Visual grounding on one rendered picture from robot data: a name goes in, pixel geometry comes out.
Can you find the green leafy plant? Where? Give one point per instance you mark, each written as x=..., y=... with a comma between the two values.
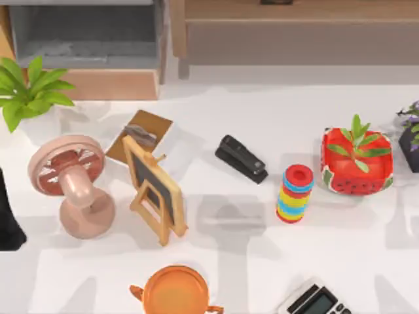
x=27, y=93

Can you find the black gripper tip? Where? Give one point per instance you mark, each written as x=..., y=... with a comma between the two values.
x=8, y=222

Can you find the wooden open shelf cupboard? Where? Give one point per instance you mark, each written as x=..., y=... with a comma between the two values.
x=294, y=29

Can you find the pulled-out wooden drawer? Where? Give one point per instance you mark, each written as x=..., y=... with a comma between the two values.
x=85, y=36

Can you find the stack of coloured rings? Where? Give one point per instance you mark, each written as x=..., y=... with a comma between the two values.
x=294, y=196

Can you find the orange trophy cup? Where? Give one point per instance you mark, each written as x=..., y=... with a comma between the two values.
x=175, y=292

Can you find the black pot purple flowers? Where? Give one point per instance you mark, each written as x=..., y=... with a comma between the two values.
x=410, y=140

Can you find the red watermelon plant pot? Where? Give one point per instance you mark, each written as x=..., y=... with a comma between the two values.
x=357, y=170

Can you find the grey calculator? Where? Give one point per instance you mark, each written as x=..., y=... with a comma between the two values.
x=314, y=299

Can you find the black stapler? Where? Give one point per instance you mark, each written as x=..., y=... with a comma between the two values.
x=242, y=158

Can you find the wooden framed blackboard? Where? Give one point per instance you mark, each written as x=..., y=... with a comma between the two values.
x=154, y=183

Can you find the pink desk fan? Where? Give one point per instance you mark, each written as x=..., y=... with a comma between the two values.
x=77, y=189

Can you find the brown clipboard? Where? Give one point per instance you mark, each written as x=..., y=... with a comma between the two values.
x=149, y=129

